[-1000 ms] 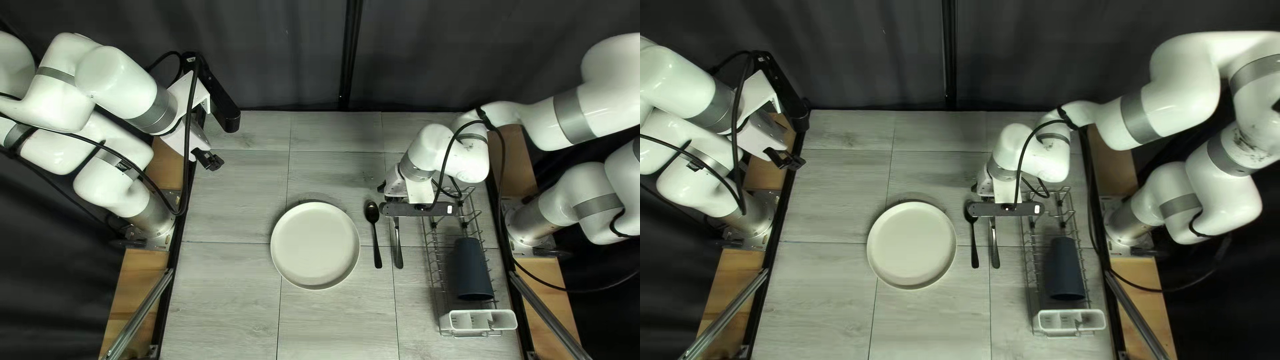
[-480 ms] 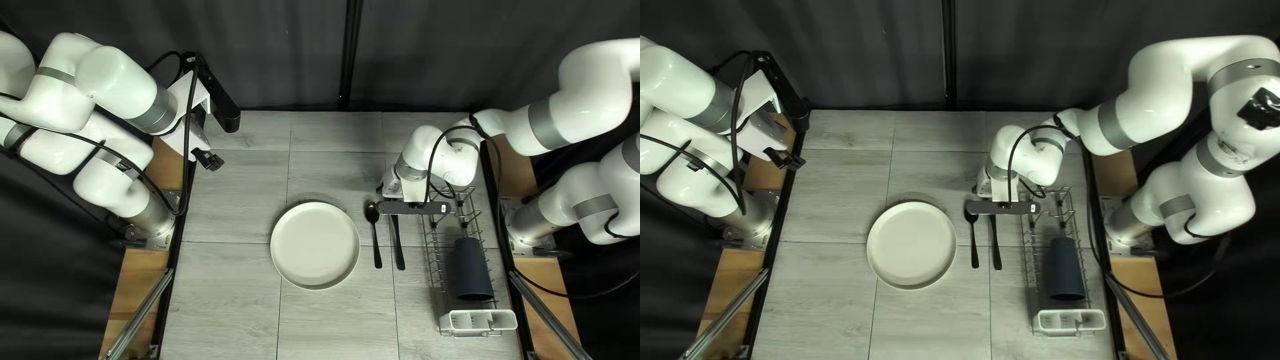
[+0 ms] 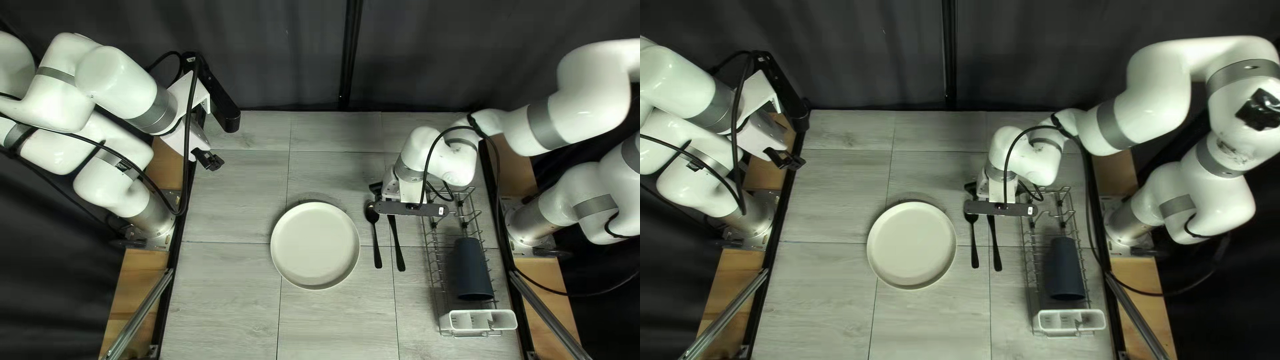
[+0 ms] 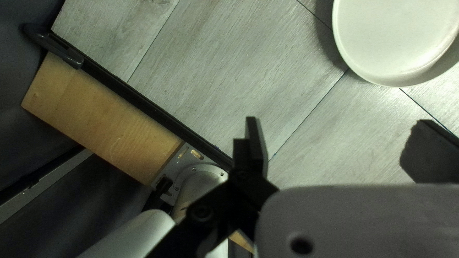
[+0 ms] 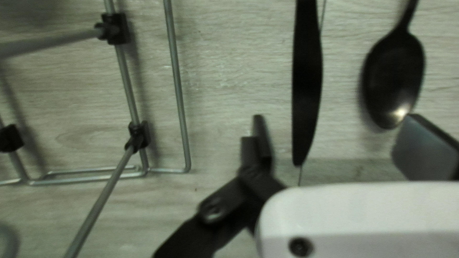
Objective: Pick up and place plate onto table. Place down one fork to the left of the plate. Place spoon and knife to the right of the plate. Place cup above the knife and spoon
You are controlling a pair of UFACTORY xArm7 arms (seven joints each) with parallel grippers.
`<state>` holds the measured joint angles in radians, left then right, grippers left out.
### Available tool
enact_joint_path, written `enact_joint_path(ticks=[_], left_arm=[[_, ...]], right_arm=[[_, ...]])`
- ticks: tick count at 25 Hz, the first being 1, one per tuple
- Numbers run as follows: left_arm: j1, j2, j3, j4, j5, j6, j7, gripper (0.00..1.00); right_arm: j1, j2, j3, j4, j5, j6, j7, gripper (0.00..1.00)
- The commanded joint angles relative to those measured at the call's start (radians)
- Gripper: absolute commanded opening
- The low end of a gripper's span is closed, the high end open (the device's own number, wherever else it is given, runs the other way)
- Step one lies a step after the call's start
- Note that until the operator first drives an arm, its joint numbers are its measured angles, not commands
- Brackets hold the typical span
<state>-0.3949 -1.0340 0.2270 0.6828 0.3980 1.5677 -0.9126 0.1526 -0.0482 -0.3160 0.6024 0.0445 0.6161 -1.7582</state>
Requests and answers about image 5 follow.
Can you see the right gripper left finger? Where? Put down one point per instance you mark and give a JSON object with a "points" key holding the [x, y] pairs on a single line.
{"points": [[229, 211]]}

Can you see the black knife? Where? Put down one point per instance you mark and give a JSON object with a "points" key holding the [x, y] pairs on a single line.
{"points": [[306, 89]]}

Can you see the black spoon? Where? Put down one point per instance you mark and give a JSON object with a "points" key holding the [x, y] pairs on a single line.
{"points": [[392, 79]]}

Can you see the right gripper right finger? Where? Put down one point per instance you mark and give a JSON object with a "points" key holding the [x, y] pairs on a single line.
{"points": [[430, 154]]}

